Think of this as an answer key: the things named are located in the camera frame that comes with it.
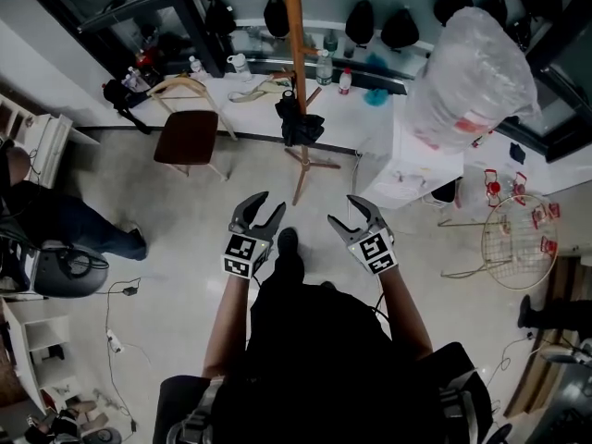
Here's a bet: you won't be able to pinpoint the black round stool base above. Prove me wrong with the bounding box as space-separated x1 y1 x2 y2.
485 422 513 444

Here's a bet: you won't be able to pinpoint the black office chair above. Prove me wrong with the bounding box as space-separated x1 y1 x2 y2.
0 228 110 300

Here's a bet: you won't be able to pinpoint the beige tote bag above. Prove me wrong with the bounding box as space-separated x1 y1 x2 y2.
227 72 297 105

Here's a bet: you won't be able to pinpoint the person's left black shoe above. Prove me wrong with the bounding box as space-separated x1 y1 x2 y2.
276 227 300 261

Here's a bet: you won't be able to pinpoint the clear bottle green label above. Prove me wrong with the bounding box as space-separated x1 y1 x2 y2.
315 48 334 87

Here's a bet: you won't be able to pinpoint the white shaker bottle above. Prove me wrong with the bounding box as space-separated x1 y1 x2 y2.
226 52 254 83

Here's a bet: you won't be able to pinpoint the person's black clothes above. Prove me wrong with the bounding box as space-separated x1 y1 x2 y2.
152 256 495 444

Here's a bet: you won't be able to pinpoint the small white waste bin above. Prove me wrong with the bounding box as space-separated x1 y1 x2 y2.
429 178 463 207

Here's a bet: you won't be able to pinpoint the wooden chair brown seat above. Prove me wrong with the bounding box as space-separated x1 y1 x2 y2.
146 76 240 183

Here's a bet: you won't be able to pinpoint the wooden platform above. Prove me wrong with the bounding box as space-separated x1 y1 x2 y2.
503 254 592 418

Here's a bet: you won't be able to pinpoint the person's right gray harness strap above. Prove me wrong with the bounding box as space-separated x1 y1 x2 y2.
438 370 480 444

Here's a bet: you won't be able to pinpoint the black framed glass cabinet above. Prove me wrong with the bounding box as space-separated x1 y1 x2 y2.
499 0 592 164
13 0 241 80

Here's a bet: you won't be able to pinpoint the gray white device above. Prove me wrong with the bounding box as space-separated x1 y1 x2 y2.
538 338 592 364

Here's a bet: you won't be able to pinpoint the black power cable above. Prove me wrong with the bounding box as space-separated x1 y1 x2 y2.
104 277 142 434

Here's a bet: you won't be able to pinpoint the black umbrella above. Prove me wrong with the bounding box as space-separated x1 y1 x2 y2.
274 89 326 148

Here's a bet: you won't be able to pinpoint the black strap bag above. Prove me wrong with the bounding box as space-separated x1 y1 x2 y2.
101 79 154 136

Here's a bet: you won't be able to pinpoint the black gray floor device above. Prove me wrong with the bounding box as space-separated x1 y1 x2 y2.
85 426 122 444

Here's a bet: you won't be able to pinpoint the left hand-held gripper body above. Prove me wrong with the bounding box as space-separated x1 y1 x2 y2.
222 219 274 280

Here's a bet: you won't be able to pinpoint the person's left gray harness strap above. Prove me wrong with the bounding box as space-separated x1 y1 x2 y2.
166 376 226 444

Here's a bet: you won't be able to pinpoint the row of black hanging pouches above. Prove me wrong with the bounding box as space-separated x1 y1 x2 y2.
179 0 577 55

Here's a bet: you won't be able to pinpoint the person's left forearm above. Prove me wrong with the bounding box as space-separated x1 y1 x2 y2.
202 273 254 378

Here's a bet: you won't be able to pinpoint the white open shelf unit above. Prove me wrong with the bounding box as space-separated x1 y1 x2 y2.
0 296 82 415

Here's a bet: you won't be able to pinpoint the small white cabinet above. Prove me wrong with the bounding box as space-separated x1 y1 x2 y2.
0 92 101 189

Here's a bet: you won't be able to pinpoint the person's right forearm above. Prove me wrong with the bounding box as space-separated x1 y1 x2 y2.
378 265 435 363

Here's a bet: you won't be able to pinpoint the wooden coat stand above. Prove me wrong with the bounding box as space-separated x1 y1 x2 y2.
270 0 342 206

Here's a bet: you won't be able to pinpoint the person's gray harness strap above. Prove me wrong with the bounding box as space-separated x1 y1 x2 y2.
438 370 480 444
166 376 226 444

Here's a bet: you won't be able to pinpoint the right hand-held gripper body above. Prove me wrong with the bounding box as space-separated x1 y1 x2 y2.
346 222 400 277

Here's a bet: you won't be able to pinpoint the clear jug red handle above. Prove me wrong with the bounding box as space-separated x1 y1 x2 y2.
530 201 561 230
508 171 531 198
538 234 560 261
480 167 510 208

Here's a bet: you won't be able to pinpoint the red container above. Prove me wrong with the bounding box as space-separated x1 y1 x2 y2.
136 48 161 71

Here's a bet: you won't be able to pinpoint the white low ledge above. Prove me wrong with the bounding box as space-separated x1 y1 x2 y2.
68 69 592 198

